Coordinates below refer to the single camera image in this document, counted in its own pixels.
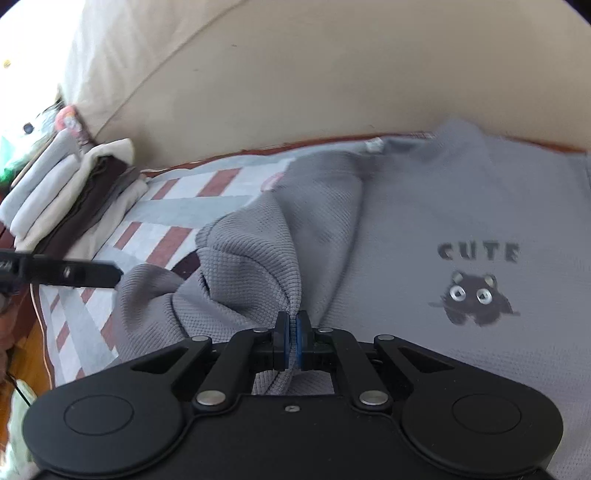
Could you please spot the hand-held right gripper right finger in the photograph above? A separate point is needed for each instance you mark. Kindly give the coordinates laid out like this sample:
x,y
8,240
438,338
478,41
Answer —
x,y
302,339

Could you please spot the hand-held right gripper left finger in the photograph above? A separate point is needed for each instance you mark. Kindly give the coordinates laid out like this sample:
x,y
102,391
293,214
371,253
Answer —
x,y
286,339

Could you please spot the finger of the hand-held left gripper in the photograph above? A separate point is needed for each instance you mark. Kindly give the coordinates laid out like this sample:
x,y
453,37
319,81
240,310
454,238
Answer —
x,y
69,273

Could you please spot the grey waffle-knit shirt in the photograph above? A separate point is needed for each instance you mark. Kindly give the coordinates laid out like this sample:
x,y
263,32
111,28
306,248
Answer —
x,y
415,207

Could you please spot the stack of folded clothes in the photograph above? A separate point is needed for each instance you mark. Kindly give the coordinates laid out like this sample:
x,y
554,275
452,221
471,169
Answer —
x,y
55,184

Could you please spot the checked rug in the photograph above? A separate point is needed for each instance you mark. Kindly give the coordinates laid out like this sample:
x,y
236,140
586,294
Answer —
x,y
152,203

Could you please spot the light green cloth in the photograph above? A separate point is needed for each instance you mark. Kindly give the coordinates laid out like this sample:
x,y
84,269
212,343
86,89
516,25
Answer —
x,y
21,424

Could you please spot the plush toy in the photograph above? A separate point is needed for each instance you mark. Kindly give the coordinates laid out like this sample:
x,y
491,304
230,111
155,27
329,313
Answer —
x,y
69,122

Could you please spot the beige bed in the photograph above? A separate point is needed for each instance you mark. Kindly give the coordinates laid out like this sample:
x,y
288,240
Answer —
x,y
323,69

